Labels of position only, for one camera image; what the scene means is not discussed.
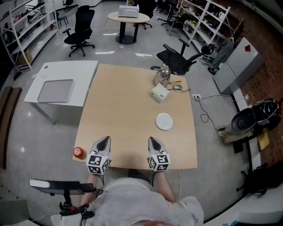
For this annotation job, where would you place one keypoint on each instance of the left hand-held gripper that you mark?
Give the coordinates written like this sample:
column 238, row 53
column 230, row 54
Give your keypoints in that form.
column 95, row 160

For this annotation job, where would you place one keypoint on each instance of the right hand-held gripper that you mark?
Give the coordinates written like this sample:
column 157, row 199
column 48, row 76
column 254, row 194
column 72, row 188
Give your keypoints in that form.
column 162, row 159

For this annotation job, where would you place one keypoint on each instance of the red apple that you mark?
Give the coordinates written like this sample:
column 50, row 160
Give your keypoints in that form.
column 78, row 152

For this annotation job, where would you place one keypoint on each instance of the small white plate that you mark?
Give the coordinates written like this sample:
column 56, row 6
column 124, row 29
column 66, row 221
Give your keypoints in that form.
column 164, row 121

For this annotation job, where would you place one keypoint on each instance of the person's right forearm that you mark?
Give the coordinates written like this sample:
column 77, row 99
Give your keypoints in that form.
column 165, row 187

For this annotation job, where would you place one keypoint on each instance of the person's left forearm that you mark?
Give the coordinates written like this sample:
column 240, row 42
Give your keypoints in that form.
column 90, row 185

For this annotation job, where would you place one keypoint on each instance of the person's dark trousers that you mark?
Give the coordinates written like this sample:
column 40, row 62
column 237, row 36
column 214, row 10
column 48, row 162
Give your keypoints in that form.
column 137, row 174

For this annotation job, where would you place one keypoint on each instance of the white tissue box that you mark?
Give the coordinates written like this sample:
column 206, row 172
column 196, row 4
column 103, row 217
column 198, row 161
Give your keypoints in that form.
column 159, row 92

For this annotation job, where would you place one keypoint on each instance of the person's grey shirt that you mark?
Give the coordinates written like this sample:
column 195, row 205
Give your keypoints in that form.
column 132, row 200

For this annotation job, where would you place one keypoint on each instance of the grey computer mouse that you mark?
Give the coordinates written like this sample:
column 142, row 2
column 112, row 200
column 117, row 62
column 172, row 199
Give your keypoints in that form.
column 177, row 87

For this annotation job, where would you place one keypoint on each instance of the white power strip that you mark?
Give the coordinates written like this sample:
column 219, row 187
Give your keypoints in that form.
column 196, row 96

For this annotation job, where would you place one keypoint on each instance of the yellow utility knife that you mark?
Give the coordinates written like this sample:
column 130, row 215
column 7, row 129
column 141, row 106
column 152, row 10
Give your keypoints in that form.
column 175, row 82

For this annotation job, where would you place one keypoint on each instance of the shiny silver kettle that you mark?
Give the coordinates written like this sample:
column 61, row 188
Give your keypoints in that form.
column 162, row 75

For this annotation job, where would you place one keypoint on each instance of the grey rectangular tray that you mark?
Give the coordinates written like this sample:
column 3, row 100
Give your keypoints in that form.
column 55, row 91

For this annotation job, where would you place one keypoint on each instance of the white desk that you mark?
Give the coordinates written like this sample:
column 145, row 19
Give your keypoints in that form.
column 81, row 70

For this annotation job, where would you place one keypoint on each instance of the black office chair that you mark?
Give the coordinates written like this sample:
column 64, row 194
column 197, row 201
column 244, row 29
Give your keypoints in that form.
column 174, row 59
column 143, row 11
column 82, row 24
column 165, row 11

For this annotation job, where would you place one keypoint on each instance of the dark wooden bench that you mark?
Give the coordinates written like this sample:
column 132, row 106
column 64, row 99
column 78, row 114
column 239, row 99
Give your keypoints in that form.
column 8, row 123

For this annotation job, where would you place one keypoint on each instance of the small wooden side table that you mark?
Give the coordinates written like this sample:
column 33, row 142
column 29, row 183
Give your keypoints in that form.
column 263, row 140

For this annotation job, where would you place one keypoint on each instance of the black bag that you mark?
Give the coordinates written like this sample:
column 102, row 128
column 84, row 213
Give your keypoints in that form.
column 261, row 178

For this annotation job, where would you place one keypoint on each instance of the grey hanging jacket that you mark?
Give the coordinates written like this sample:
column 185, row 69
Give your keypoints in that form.
column 223, row 55

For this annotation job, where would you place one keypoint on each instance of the refrigerator with red sticker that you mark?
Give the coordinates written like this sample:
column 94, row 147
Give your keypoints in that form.
column 238, row 66

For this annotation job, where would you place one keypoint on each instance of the white metal shelving unit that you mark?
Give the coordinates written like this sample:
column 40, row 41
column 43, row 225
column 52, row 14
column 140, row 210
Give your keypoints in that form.
column 205, row 26
column 39, row 27

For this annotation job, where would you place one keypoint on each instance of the round wooden table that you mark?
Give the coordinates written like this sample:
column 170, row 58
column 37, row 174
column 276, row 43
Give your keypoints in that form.
column 130, row 18

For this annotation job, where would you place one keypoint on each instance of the grey plastic chair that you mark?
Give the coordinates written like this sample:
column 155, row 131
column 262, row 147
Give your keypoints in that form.
column 62, row 19

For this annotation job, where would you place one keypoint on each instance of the black device on clamp mount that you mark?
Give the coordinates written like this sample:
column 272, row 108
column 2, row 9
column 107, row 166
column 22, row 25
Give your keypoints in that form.
column 55, row 185

